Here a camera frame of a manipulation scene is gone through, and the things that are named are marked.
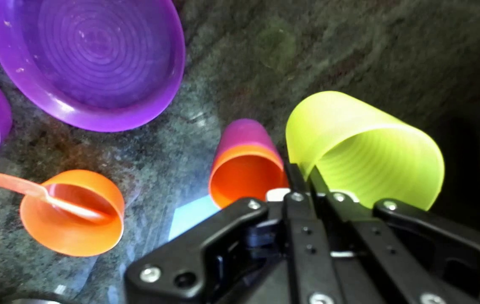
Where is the purple plastic cup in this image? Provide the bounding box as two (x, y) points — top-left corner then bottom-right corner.
(211, 117), (284, 171)

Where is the orange plastic cup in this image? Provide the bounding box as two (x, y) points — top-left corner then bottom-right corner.
(208, 146), (291, 210)

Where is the green plastic cup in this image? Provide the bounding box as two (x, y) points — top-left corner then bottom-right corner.
(284, 90), (446, 213)

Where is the purple plastic plate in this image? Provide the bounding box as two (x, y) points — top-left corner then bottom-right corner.
(0, 0), (187, 134)

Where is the orange plastic bowl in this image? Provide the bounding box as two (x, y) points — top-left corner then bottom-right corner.
(18, 169), (127, 259)

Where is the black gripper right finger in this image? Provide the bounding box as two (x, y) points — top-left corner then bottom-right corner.
(306, 168), (480, 304)

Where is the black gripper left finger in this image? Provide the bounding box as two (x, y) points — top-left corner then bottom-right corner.
(123, 162), (346, 304)

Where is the orange plastic spoon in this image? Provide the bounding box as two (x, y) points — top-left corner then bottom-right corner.
(0, 168), (106, 223)

